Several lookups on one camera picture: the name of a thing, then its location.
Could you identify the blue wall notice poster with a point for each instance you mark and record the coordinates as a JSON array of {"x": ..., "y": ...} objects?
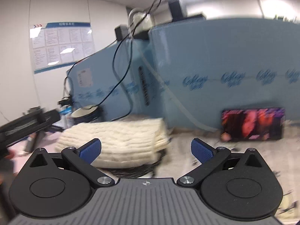
[{"x": 59, "y": 44}]

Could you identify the black power adapter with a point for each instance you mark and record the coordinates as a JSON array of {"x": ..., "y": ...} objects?
[{"x": 121, "y": 32}]

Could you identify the smartphone playing video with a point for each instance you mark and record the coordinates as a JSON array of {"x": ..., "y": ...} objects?
[{"x": 256, "y": 124}]

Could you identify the grey printed bed sheet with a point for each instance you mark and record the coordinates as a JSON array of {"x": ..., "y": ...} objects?
[{"x": 281, "y": 155}]

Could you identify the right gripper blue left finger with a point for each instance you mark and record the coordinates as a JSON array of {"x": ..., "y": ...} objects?
[{"x": 80, "y": 160}]

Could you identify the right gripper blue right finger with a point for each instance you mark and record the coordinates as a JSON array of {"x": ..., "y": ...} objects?
[{"x": 211, "y": 160}]

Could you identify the cream cable knit sweater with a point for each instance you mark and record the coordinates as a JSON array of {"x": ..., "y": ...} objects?
[{"x": 125, "y": 144}]

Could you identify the blue white ceramic mug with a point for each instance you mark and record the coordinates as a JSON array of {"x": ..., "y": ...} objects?
[{"x": 87, "y": 114}]

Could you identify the light blue flat box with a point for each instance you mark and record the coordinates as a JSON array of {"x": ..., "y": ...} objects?
[{"x": 207, "y": 66}]

